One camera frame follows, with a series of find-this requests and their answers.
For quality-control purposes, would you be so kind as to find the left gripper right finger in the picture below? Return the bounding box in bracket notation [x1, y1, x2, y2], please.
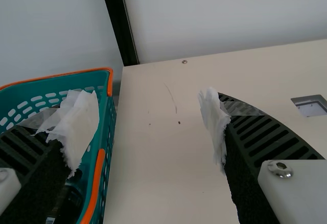
[198, 87, 327, 224]

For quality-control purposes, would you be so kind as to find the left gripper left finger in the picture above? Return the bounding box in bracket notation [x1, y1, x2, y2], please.
[0, 89, 100, 224]

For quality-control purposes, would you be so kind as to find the dark coffee bottle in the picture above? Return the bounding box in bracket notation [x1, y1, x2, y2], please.
[47, 169, 84, 224]

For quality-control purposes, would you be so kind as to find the teal shopping basket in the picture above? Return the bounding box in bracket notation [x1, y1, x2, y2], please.
[0, 67, 118, 224]

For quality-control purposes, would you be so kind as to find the black post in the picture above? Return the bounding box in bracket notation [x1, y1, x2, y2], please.
[98, 0, 140, 66]

